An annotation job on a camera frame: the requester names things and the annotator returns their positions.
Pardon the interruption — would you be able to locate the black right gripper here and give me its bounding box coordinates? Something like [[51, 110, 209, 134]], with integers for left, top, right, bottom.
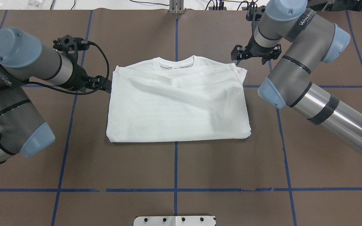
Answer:
[[230, 6, 282, 65]]

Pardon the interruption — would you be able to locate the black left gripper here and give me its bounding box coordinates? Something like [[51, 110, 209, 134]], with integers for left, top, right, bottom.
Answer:
[[53, 35, 112, 94]]

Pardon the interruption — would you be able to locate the white long-sleeve printed shirt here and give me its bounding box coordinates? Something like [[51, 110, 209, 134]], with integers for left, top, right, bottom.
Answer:
[[106, 56, 251, 143]]

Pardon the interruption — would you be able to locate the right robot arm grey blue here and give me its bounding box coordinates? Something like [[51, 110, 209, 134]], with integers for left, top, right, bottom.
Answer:
[[230, 0, 362, 155]]

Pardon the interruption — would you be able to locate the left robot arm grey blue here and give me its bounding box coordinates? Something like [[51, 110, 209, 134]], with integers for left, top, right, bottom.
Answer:
[[0, 27, 112, 165]]

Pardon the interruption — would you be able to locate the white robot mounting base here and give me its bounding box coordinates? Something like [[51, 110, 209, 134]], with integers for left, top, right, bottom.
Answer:
[[133, 215, 217, 226]]

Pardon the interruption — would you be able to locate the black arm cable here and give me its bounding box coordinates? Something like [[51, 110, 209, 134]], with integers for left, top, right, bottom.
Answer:
[[0, 41, 110, 148]]

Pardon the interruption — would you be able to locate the grey aluminium frame post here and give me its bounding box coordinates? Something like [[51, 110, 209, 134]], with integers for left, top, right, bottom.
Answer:
[[169, 0, 185, 14]]

